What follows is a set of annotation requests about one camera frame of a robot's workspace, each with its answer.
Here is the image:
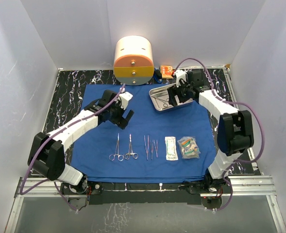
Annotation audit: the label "steel forceps ring handles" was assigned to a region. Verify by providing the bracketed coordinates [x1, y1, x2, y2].
[124, 134, 138, 160]

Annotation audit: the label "steel tweezers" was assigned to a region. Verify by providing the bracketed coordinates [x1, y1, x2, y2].
[153, 140, 158, 157]
[150, 140, 154, 160]

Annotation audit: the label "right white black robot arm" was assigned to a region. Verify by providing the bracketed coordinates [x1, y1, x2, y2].
[168, 69, 254, 193]

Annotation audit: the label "steel instrument tray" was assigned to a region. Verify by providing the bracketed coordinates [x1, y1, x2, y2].
[149, 84, 193, 113]

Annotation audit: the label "aluminium frame rail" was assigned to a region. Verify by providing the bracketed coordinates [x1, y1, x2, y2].
[5, 175, 286, 233]

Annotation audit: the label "blue black clip tool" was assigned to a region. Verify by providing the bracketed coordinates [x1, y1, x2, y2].
[153, 69, 162, 83]

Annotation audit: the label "remaining ring-handled clamp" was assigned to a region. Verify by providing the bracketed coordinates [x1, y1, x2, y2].
[109, 133, 124, 162]

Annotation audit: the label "long white green pouch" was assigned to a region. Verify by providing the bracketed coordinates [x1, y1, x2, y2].
[165, 136, 178, 161]

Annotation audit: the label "white blue supply packet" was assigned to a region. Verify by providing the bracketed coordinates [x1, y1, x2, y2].
[178, 136, 200, 158]

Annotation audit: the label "round three-drawer storage box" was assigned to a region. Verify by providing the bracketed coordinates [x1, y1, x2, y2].
[113, 35, 154, 85]

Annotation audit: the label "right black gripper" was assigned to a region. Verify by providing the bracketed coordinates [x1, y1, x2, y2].
[168, 78, 192, 107]

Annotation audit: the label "green clear supply packet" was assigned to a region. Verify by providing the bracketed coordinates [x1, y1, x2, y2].
[178, 139, 195, 159]

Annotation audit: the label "blue surgical cloth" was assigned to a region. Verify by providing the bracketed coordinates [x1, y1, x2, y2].
[71, 85, 216, 183]

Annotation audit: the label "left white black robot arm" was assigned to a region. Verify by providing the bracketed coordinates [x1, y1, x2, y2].
[27, 87, 134, 194]

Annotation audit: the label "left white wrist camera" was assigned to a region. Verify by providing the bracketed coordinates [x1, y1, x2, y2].
[118, 88, 133, 110]

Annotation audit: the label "long serrated steel forceps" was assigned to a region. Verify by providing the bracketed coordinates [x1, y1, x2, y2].
[144, 135, 150, 160]

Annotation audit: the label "small orange spiral notebook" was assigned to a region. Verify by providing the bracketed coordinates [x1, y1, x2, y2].
[159, 65, 173, 79]

